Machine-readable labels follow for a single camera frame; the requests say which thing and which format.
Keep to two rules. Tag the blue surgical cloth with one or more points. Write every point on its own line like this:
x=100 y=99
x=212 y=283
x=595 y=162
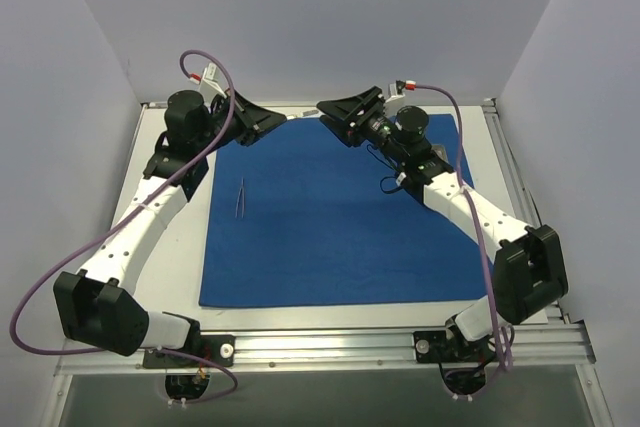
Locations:
x=322 y=227

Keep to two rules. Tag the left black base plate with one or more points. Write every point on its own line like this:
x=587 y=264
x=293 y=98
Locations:
x=220 y=349

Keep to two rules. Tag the steel tweezers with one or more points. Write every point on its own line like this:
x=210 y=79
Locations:
x=241 y=200
x=301 y=114

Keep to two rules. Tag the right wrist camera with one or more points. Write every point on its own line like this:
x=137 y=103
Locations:
x=397 y=90

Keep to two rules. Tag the metal instrument tray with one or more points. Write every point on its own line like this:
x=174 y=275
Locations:
x=440 y=151

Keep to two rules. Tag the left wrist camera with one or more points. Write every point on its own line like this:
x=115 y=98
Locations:
x=207 y=81

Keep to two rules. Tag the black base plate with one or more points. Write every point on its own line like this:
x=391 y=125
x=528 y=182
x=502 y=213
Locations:
x=433 y=346
x=220 y=349

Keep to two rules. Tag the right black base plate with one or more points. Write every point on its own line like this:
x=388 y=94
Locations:
x=433 y=346

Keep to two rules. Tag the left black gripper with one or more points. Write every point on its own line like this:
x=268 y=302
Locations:
x=241 y=117

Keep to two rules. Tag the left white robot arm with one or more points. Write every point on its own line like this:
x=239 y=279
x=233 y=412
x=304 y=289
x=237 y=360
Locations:
x=96 y=304

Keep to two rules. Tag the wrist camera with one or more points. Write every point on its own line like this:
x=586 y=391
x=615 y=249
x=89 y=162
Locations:
x=207 y=81
x=397 y=90

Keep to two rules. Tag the front aluminium rail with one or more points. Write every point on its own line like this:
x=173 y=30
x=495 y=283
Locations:
x=305 y=350

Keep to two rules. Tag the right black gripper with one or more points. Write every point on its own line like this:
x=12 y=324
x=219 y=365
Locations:
x=364 y=114

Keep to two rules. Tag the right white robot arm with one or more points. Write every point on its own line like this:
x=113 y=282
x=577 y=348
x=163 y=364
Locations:
x=440 y=187

